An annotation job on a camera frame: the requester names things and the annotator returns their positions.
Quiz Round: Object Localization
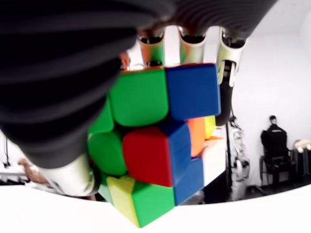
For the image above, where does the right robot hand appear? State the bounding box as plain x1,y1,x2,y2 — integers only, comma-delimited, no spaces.
0,0,279,197

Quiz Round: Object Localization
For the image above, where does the multicoloured Rubik's cube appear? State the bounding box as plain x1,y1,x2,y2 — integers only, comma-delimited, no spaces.
87,63,222,229

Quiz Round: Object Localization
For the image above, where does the seated person in white shirt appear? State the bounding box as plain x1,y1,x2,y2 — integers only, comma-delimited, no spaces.
17,157,51,188

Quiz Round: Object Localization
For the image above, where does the white humanoid robot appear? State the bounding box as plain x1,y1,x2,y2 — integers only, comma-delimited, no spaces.
227,116,250,202

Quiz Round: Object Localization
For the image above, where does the beige plush toy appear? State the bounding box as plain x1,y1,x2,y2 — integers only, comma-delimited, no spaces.
294,140,311,153

